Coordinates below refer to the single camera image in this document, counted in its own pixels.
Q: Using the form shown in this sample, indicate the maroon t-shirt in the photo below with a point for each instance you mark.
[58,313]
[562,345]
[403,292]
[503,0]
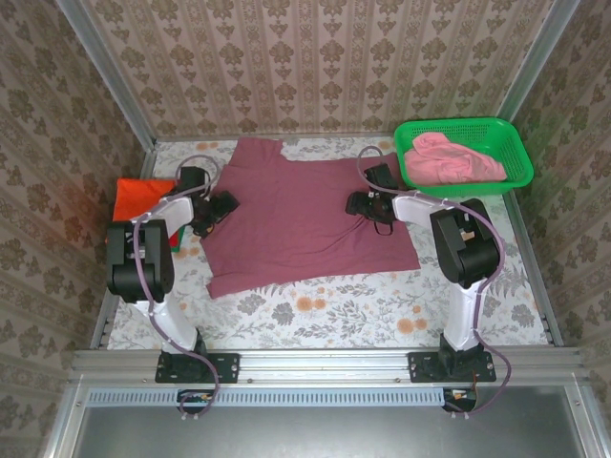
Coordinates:
[296,214]

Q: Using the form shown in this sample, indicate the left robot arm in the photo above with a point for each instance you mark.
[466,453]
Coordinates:
[138,276]

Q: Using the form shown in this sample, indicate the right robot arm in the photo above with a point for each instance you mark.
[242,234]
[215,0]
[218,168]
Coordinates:
[470,253]

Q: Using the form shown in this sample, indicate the red t-shirt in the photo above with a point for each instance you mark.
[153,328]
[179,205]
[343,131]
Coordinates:
[174,236]

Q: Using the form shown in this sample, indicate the green t-shirt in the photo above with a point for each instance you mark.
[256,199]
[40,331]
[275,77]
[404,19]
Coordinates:
[179,245]

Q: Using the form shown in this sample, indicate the orange t-shirt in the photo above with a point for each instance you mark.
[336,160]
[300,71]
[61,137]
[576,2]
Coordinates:
[138,200]

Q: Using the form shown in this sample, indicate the pink t-shirt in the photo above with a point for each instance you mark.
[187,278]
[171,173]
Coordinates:
[448,162]

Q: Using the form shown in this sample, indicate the floral tablecloth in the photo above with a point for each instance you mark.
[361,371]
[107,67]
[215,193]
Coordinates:
[334,315]

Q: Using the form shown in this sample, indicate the green plastic basket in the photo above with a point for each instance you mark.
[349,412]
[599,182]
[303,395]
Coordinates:
[518,157]

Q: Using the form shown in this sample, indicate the aluminium mounting beam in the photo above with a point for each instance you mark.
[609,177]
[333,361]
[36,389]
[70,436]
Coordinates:
[324,365]

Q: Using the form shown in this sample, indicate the black connector box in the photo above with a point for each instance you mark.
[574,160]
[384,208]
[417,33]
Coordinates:
[460,400]
[195,400]

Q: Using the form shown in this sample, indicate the grey metal sheet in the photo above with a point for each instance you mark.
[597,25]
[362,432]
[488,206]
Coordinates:
[310,434]

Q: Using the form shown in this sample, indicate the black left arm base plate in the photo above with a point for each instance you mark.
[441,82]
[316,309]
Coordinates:
[226,367]

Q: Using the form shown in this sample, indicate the aluminium frame post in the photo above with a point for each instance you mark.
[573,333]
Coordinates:
[112,76]
[538,57]

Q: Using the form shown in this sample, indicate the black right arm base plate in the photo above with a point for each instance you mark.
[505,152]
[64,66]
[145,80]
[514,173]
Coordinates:
[420,367]

